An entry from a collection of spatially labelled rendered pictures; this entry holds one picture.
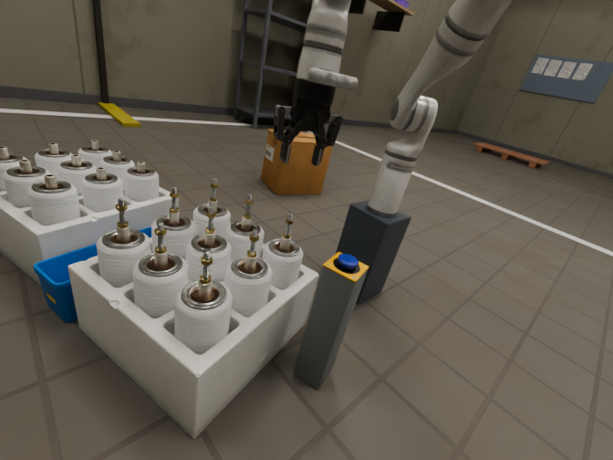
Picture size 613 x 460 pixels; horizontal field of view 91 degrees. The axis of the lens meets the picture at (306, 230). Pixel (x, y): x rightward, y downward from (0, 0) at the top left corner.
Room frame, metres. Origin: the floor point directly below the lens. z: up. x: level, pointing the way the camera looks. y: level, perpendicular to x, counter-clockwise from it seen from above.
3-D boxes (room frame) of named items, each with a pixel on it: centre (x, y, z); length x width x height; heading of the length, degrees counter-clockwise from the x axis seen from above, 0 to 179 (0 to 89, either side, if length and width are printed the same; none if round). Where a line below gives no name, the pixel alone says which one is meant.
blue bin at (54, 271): (0.62, 0.48, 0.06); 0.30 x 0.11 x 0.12; 155
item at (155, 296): (0.46, 0.25, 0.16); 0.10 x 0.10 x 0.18
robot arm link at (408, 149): (0.88, -0.21, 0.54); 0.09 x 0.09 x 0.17; 8
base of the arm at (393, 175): (0.88, -0.21, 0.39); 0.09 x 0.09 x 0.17; 49
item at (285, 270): (0.62, 0.04, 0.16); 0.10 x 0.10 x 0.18
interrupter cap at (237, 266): (0.51, 0.10, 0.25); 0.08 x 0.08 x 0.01
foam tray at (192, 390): (0.56, 0.20, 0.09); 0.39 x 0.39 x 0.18; 64
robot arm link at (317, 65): (0.60, 0.03, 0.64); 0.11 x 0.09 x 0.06; 31
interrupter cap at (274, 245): (0.62, 0.04, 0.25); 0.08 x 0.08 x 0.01
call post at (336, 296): (0.50, -0.09, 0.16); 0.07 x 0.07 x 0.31; 64
